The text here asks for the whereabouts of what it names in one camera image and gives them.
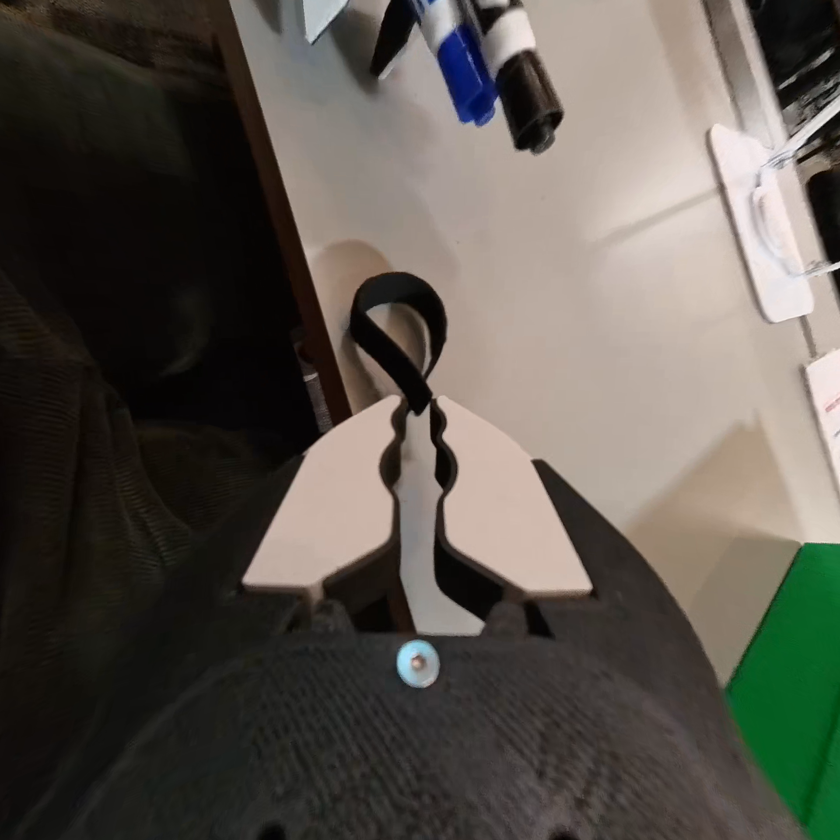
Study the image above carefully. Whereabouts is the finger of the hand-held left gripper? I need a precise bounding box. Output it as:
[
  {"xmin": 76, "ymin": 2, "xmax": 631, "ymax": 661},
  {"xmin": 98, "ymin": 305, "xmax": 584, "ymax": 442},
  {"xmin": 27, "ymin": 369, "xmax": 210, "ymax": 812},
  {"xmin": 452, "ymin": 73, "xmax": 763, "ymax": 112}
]
[
  {"xmin": 302, "ymin": 0, "xmax": 350, "ymax": 45},
  {"xmin": 369, "ymin": 0, "xmax": 421, "ymax": 81}
]

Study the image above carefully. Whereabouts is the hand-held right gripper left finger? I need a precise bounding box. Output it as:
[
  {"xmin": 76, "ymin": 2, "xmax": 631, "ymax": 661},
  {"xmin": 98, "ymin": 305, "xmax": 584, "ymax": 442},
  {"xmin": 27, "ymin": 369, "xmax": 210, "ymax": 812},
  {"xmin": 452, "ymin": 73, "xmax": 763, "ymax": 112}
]
[{"xmin": 241, "ymin": 395, "xmax": 404, "ymax": 601}]

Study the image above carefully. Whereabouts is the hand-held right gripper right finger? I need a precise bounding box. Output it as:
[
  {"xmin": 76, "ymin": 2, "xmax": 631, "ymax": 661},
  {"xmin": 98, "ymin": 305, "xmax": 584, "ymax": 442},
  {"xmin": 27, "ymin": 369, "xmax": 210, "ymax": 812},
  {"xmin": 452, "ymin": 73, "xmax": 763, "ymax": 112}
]
[{"xmin": 430, "ymin": 395, "xmax": 595, "ymax": 603}]

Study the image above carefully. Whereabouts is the blue dry erase marker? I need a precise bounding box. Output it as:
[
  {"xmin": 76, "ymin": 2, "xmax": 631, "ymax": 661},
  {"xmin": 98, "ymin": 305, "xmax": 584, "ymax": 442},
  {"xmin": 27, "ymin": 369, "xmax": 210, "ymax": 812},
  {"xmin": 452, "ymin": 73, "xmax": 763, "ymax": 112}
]
[{"xmin": 410, "ymin": 0, "xmax": 497, "ymax": 126}]

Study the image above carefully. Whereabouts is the black dry erase marker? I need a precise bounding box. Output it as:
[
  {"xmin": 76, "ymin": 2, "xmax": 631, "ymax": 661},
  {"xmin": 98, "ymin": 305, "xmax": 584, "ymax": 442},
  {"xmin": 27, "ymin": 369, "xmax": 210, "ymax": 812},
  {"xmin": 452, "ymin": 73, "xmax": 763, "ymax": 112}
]
[{"xmin": 469, "ymin": 0, "xmax": 565, "ymax": 153}]

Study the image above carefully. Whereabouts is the black hook-and-loop strap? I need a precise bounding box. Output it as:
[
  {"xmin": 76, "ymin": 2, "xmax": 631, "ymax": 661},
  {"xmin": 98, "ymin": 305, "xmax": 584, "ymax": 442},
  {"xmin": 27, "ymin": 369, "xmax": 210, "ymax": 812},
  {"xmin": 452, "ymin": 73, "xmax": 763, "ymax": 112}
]
[{"xmin": 350, "ymin": 271, "xmax": 448, "ymax": 416}]

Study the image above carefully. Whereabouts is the green plastic bin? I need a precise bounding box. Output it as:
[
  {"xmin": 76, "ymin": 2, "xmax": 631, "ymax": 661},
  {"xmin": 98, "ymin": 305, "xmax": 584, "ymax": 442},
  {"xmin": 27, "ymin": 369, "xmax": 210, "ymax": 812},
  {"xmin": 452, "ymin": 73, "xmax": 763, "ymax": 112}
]
[{"xmin": 725, "ymin": 541, "xmax": 840, "ymax": 840}]

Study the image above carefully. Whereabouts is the white printed paper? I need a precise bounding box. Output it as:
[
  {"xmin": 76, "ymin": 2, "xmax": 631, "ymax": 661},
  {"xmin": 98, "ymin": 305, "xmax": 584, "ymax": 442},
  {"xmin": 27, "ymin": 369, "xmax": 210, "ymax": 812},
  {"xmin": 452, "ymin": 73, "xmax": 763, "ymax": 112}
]
[{"xmin": 804, "ymin": 348, "xmax": 840, "ymax": 493}]

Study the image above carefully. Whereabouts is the white flat pad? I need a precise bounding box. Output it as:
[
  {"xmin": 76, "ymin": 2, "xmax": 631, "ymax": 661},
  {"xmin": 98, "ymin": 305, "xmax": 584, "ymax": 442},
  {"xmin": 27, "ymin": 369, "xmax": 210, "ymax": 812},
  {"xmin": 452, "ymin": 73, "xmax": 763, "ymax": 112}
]
[{"xmin": 707, "ymin": 123, "xmax": 816, "ymax": 324}]

